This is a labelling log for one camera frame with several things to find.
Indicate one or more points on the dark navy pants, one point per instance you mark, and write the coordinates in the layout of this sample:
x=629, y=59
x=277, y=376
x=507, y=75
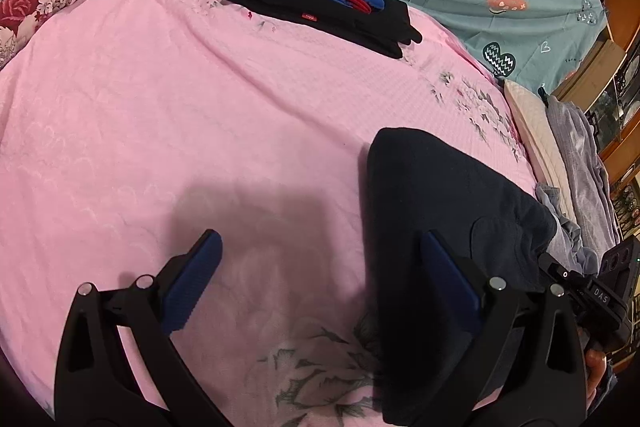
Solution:
x=440, y=207

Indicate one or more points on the folded black pants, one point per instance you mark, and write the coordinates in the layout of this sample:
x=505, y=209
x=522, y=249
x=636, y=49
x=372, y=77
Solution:
x=320, y=14

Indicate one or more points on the light blue cloth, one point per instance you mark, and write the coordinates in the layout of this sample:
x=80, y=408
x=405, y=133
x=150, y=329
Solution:
x=570, y=232

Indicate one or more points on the cream quilted pillow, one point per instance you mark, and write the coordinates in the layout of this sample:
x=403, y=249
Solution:
x=537, y=137

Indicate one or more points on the pink floral bed sheet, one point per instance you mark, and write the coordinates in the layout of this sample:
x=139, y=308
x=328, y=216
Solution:
x=200, y=132

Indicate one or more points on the person's right hand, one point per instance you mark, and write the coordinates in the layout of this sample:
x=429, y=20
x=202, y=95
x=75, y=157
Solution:
x=595, y=364

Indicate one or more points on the wooden shelf cabinet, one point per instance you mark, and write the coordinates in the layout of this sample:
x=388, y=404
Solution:
x=612, y=57

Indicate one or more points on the lilac grey blanket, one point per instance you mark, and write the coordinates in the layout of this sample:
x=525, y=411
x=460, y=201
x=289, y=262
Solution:
x=582, y=167

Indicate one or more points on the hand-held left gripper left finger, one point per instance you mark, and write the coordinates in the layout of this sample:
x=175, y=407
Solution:
x=192, y=279

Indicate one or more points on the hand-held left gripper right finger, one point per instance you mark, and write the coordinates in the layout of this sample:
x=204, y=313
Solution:
x=452, y=282

